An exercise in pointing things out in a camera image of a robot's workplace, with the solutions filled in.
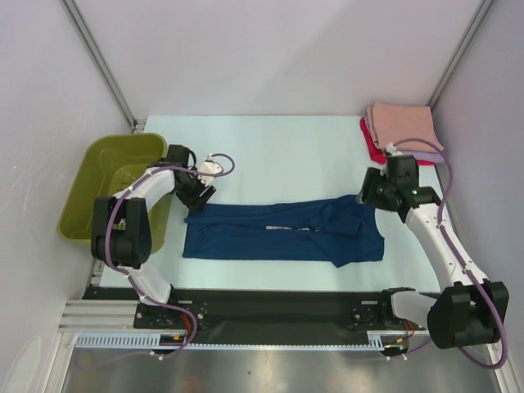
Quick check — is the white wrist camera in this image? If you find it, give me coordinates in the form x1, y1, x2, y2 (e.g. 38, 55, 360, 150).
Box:
197, 155, 224, 186
384, 142, 403, 157

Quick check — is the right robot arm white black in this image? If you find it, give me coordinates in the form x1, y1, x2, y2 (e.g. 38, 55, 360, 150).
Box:
357, 156, 509, 349

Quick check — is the olive green plastic basket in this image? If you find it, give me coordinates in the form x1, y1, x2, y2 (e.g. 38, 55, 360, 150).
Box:
57, 133, 168, 246

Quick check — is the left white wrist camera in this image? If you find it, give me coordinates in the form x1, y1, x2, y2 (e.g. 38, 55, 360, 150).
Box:
197, 155, 224, 186

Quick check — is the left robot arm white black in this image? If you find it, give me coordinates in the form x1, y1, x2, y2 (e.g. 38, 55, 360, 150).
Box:
91, 145, 224, 328

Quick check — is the aluminium frame post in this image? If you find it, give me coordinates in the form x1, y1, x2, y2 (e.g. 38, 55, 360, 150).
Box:
59, 0, 138, 133
427, 0, 497, 111

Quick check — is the right aluminium frame post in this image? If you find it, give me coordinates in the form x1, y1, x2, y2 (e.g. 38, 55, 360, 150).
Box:
427, 0, 497, 111

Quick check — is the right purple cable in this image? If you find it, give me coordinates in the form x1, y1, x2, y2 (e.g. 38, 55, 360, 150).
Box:
384, 138, 511, 370

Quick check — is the white slotted cable duct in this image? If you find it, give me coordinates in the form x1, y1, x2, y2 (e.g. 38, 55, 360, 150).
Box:
75, 332, 405, 351

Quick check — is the dark blue t shirt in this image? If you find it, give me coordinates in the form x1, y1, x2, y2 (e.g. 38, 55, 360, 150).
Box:
183, 195, 385, 268

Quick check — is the folded lilac t shirt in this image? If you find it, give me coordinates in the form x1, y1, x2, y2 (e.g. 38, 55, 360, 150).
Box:
365, 106, 446, 165

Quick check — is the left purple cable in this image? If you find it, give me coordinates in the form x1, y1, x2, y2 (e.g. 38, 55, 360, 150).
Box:
104, 152, 236, 361

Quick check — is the folded red t shirt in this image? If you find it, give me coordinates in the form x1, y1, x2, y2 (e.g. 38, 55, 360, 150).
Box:
359, 117, 441, 165

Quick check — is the folded pink t shirt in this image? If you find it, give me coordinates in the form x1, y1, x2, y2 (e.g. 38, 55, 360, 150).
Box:
366, 102, 444, 150

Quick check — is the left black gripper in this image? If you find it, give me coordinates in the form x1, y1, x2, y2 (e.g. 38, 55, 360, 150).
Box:
175, 167, 215, 213

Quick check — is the left aluminium frame post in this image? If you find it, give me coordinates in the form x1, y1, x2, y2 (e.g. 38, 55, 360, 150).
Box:
59, 0, 138, 133

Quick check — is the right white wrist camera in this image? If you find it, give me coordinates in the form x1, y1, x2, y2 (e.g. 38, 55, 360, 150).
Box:
384, 142, 403, 157

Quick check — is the purple cable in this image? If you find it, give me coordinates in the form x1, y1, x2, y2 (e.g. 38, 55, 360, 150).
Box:
384, 138, 511, 370
104, 152, 236, 361

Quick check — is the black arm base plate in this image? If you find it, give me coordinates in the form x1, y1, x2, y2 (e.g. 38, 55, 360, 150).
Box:
133, 290, 420, 346

